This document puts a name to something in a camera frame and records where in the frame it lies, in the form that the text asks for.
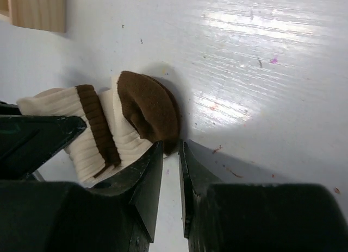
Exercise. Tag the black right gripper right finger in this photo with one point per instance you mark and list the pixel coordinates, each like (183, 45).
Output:
(202, 208)

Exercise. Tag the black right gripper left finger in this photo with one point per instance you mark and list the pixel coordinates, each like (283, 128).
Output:
(132, 210)

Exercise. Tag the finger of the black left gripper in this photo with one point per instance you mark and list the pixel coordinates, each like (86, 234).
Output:
(27, 142)

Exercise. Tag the cream brown striped sock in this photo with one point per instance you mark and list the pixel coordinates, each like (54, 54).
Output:
(122, 123)

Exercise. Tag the wooden compartment tray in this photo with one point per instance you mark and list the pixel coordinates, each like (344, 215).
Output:
(47, 15)

